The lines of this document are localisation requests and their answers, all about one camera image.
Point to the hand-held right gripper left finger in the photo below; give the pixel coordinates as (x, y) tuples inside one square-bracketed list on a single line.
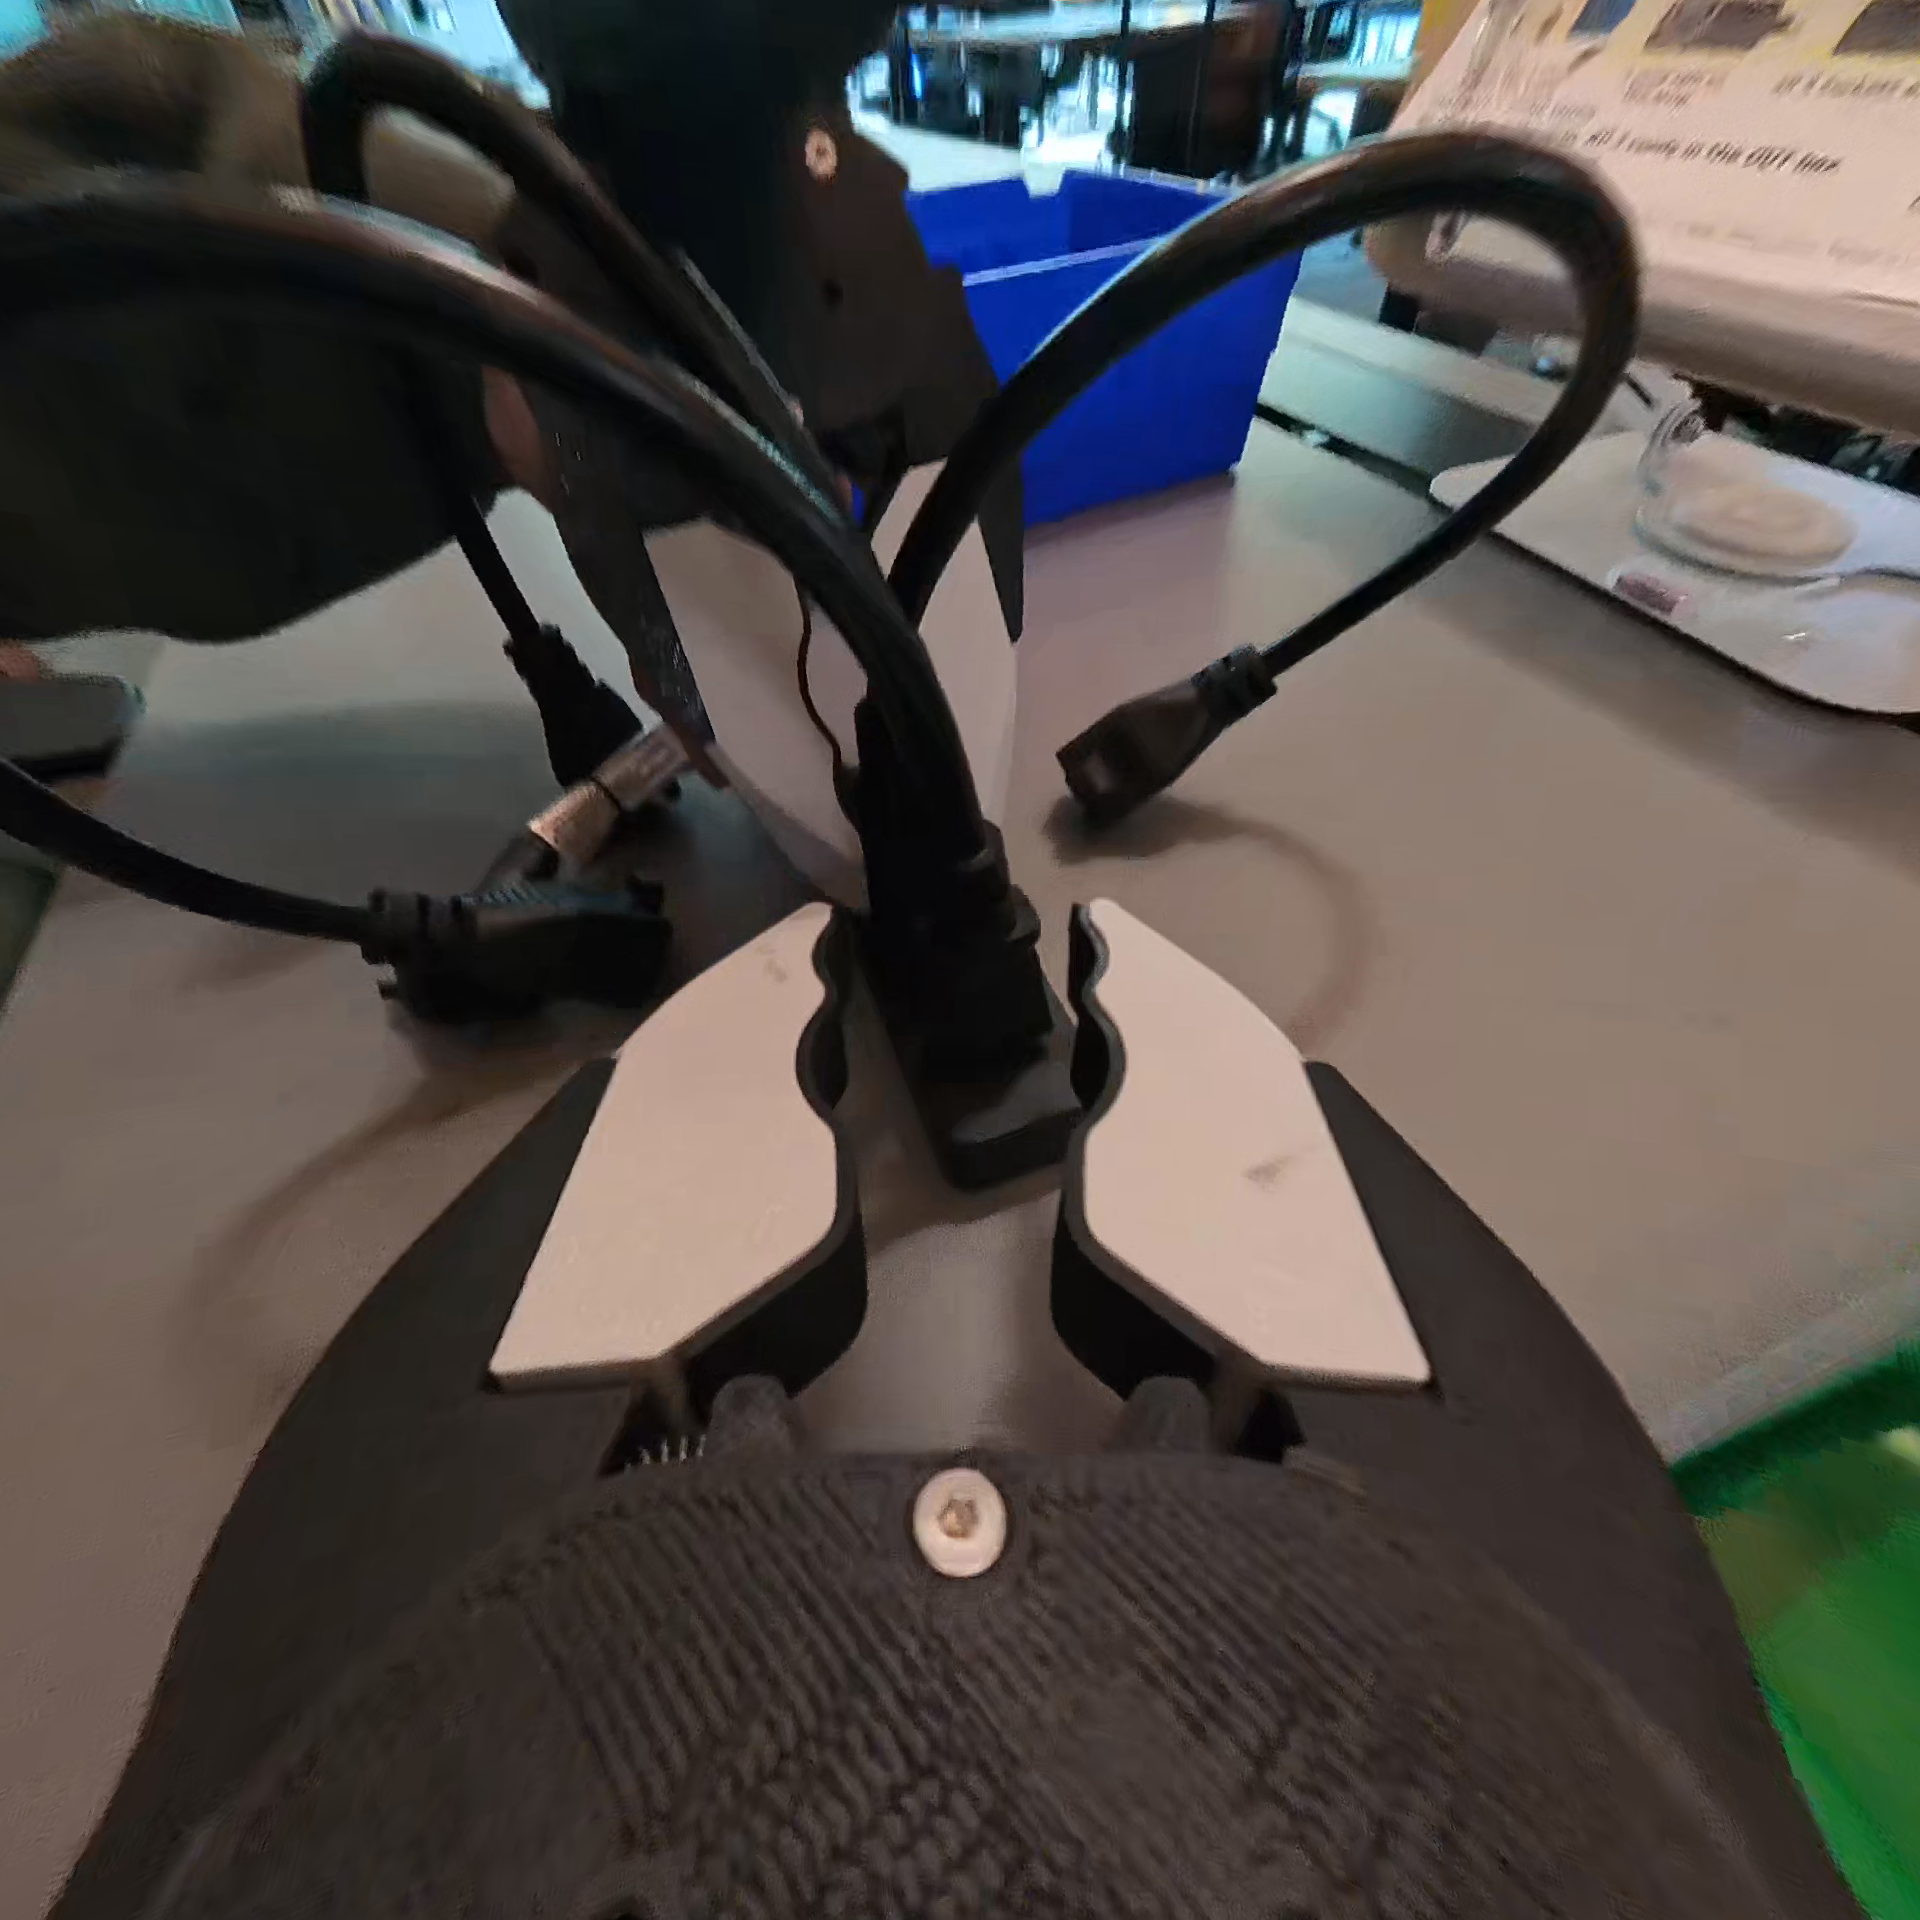
[(691, 1185)]

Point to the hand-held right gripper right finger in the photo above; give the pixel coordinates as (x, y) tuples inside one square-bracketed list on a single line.
[(1243, 1185)]

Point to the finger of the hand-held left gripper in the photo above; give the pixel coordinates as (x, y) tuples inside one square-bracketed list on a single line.
[(733, 661), (622, 600)]

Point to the blue plastic bin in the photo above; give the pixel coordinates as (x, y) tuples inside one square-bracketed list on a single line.
[(1124, 345)]

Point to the dark background tables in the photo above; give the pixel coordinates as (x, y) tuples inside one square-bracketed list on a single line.
[(1170, 75)]

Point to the dark flat object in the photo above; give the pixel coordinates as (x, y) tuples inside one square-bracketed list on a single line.
[(52, 721)]

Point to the green object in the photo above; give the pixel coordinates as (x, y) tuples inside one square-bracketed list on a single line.
[(1828, 1576)]

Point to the white tray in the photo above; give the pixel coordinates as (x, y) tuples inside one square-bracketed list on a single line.
[(1558, 523)]

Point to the clear glass dish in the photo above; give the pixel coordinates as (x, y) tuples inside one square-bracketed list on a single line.
[(1740, 503)]

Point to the white paper sign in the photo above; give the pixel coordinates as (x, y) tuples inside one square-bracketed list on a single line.
[(1680, 165)]

